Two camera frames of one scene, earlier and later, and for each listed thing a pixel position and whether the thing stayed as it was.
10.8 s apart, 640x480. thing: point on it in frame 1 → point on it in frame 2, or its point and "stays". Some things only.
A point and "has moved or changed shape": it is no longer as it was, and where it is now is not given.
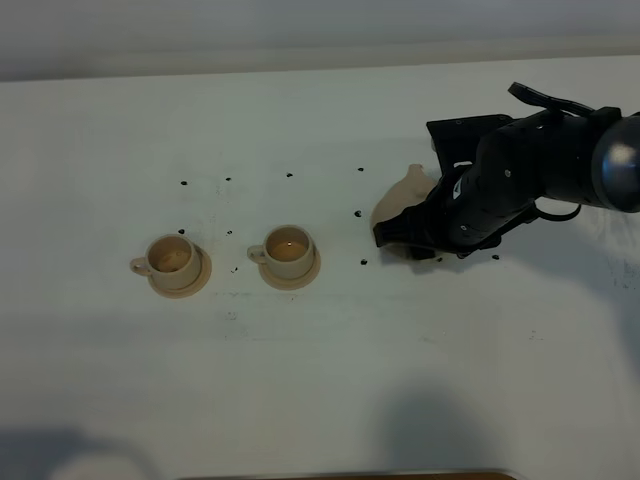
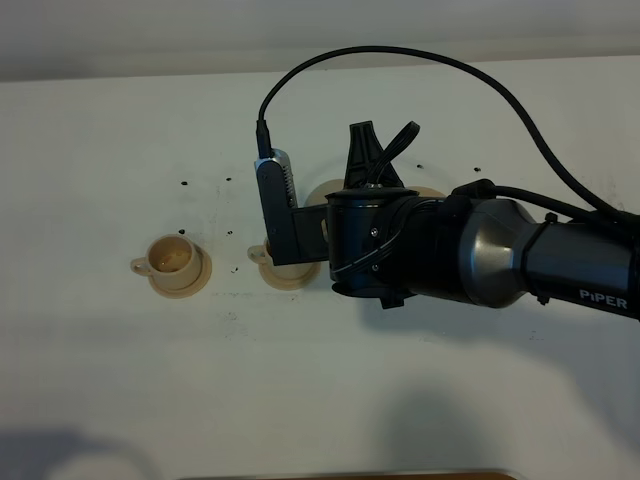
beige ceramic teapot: (410, 191) has moved or changed shape
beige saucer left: (193, 290) stays
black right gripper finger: (412, 226) → (363, 150)
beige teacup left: (171, 261) stays
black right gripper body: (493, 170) → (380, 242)
